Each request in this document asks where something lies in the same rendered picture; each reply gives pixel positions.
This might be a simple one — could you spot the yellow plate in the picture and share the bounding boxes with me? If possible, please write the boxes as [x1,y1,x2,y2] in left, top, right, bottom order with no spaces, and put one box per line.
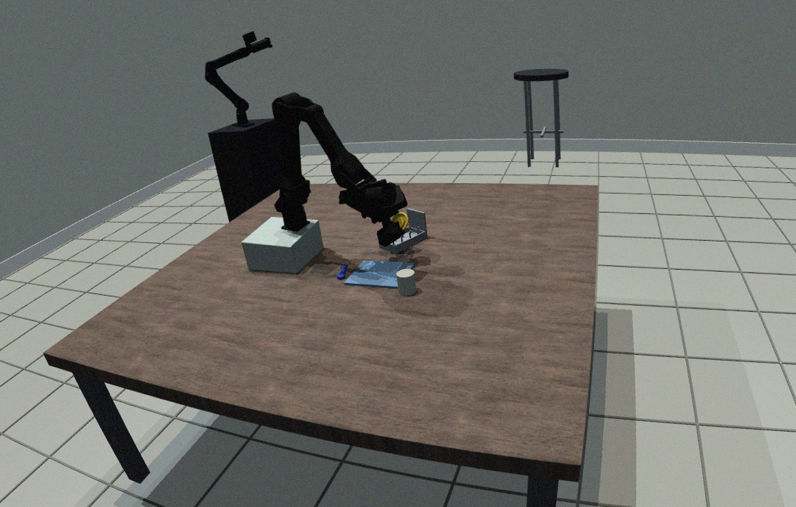
[391,212,409,230]

